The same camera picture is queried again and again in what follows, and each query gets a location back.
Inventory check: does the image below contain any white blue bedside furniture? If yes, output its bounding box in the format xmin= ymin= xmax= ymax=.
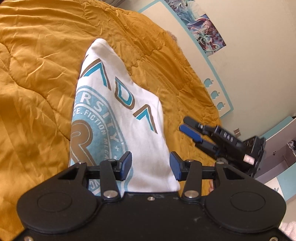
xmin=255 ymin=116 xmax=295 ymax=202

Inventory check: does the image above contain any mustard yellow quilted bedspread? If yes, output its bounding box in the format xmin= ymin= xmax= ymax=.
xmin=1 ymin=1 xmax=220 ymax=240

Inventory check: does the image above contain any wall light switch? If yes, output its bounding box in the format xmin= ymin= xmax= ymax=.
xmin=234 ymin=128 xmax=241 ymax=137

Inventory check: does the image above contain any white and blue headboard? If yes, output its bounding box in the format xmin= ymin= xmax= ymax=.
xmin=138 ymin=1 xmax=233 ymax=117

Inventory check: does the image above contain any colourful wall poster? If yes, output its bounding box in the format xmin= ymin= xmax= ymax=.
xmin=166 ymin=0 xmax=226 ymax=56

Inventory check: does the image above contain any fluffy pink blanket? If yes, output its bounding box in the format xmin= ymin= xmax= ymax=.
xmin=280 ymin=221 xmax=296 ymax=241

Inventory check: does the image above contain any white Nevada sweatshirt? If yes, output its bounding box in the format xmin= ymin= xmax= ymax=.
xmin=69 ymin=39 xmax=180 ymax=194

